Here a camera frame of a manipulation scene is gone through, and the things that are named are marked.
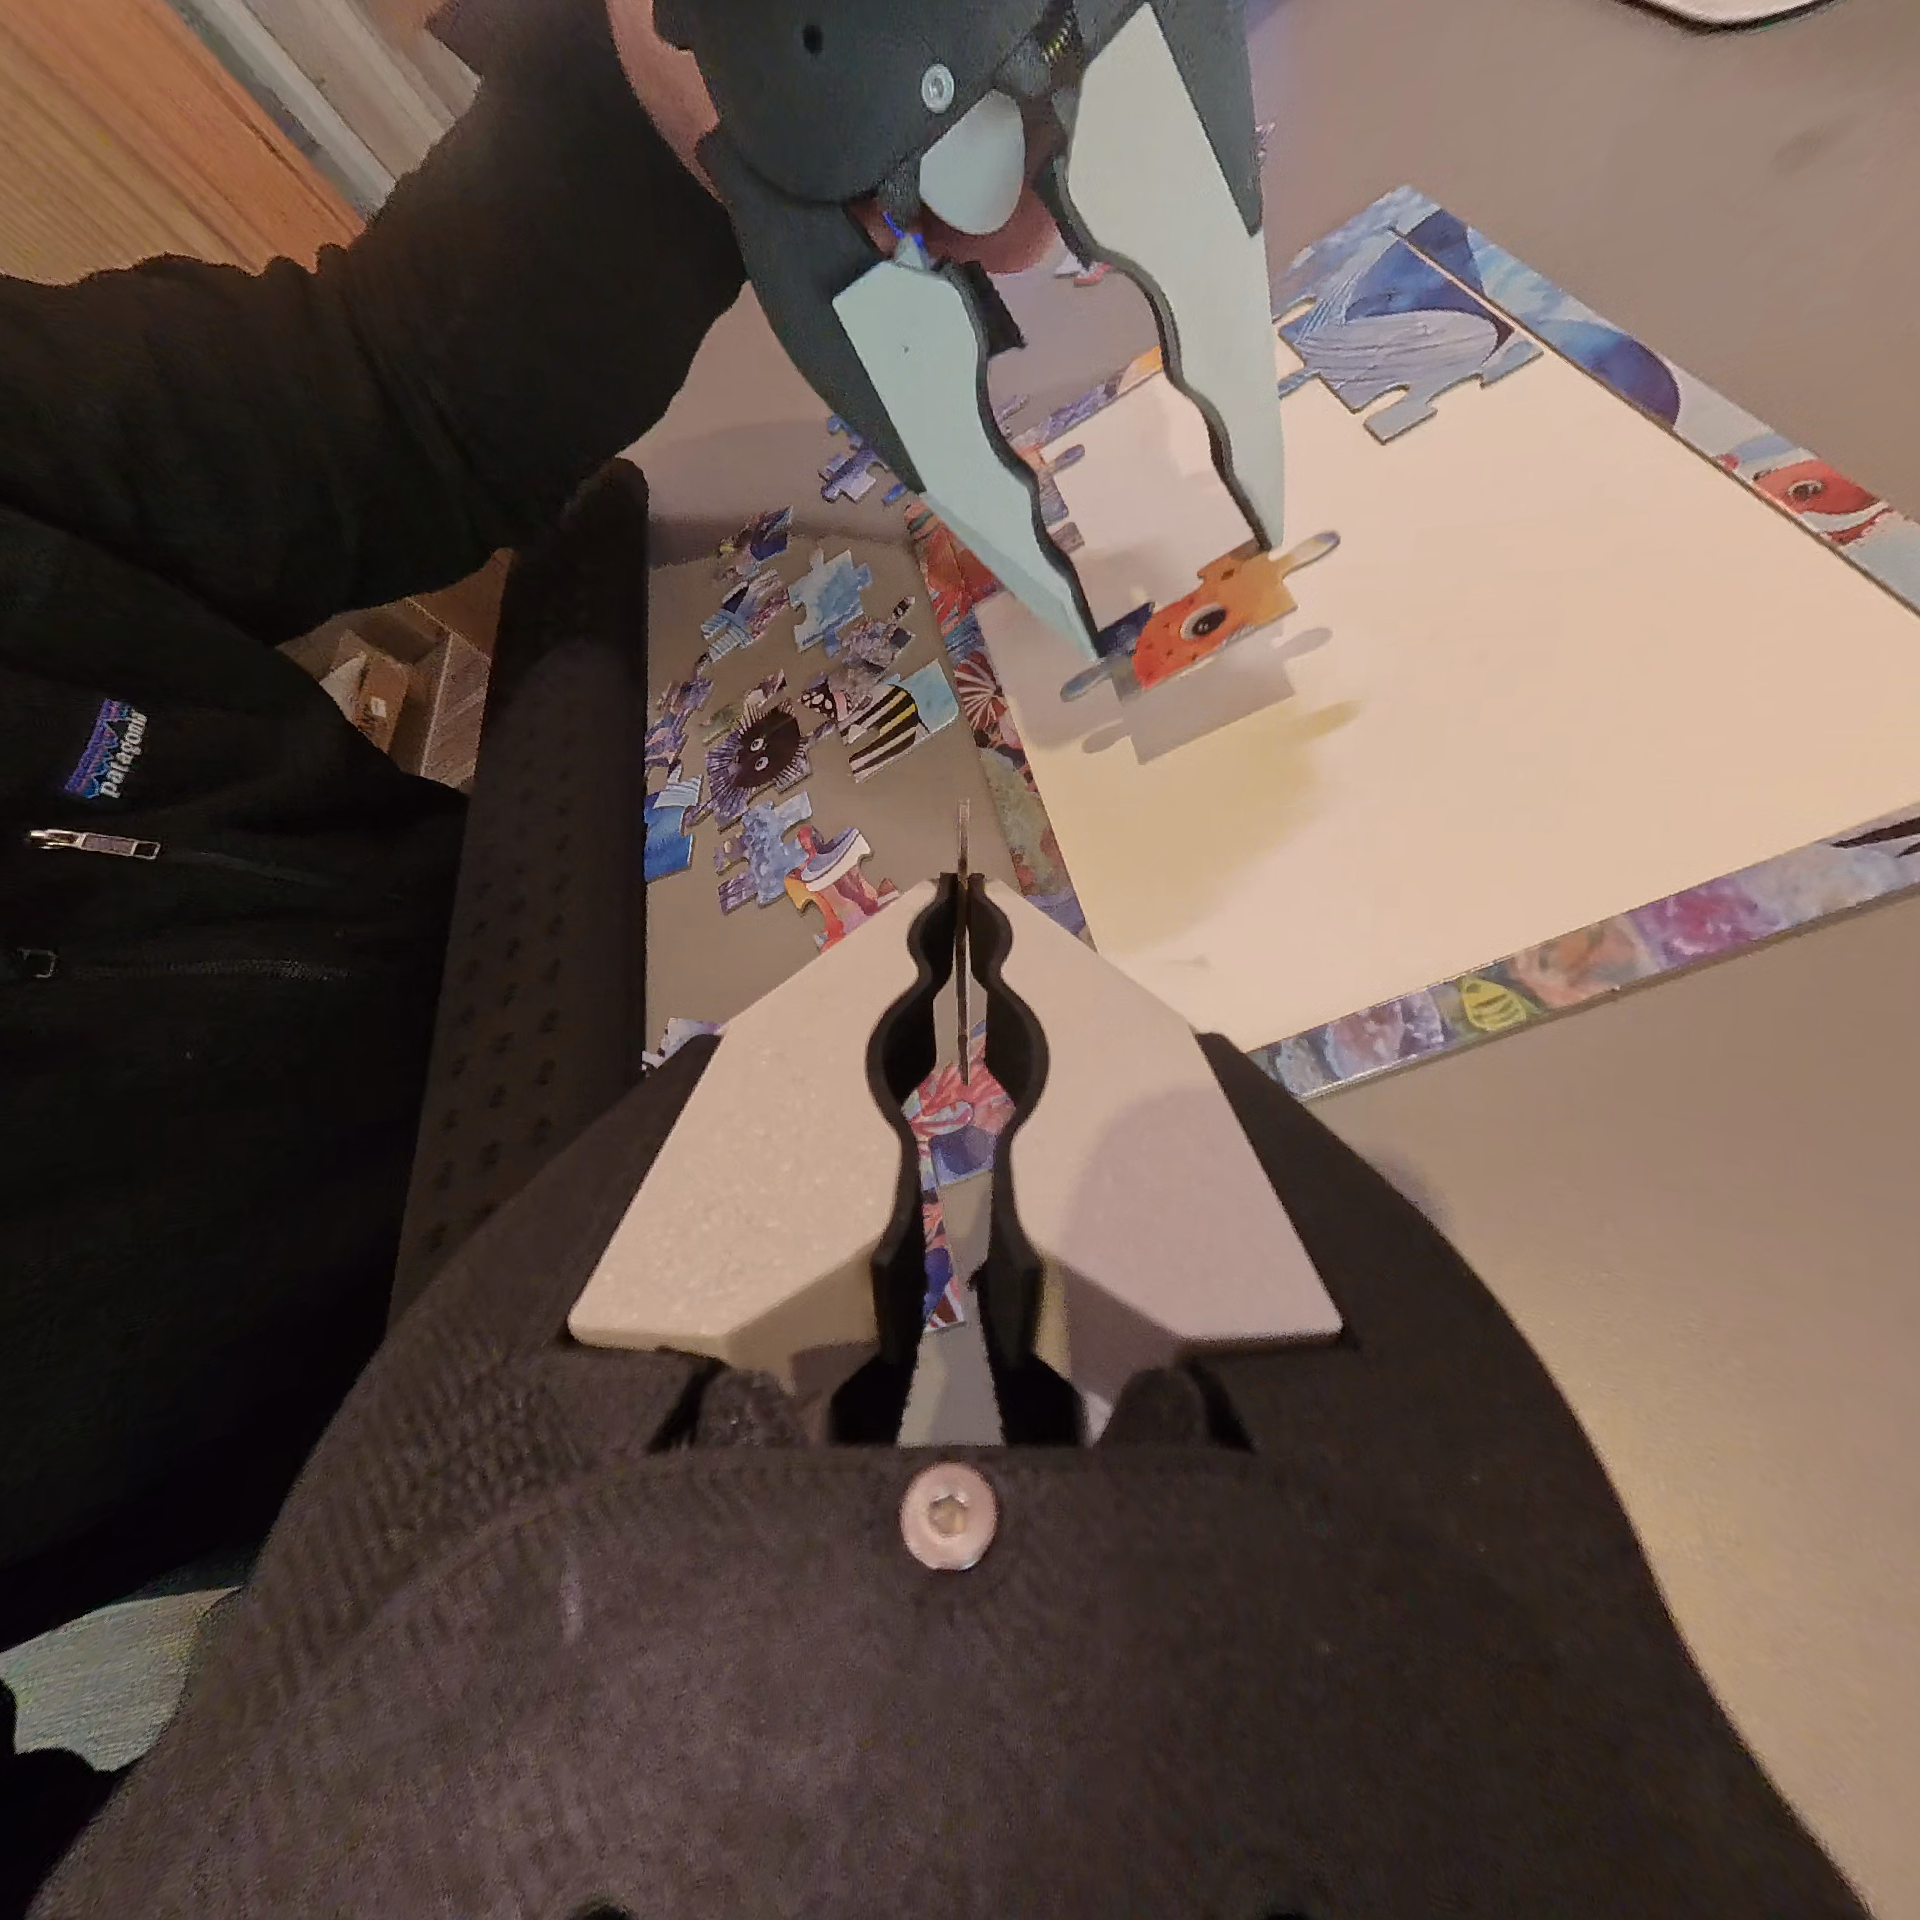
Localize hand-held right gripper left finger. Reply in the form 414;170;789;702
568;877;963;1448

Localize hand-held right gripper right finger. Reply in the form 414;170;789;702
969;877;1344;1448

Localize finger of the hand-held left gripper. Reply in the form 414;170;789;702
830;243;1115;665
1046;3;1288;557

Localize orange coral puzzle piece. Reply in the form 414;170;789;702
910;507;1052;639

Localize jigsaw puzzle pieces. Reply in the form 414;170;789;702
643;392;1089;962

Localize joined blue whale puzzle section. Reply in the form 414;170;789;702
1276;239;1547;447

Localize orange jar puzzle piece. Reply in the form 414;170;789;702
785;825;902;953

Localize striped fish puzzle piece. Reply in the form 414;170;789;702
843;663;963;783

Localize blue bubble puzzle piece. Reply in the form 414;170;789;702
717;799;819;914

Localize orange pufferfish puzzle piece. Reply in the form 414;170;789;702
1056;531;1342;705

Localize cardboard jigsaw puzzle piece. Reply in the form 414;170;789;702
949;799;980;1096

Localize black sea urchin puzzle piece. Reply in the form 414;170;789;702
701;693;809;799

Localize person's left hand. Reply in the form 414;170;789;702
609;0;740;201

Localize black perforated padded panel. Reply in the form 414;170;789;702
392;457;650;1306

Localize person's black fleece jacket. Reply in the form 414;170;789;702
0;502;505;1651

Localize cardboard box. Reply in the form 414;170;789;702
277;592;505;792

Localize wooden cabinet panel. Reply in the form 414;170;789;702
0;0;374;287

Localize puzzle frame board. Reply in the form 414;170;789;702
900;187;1920;1104

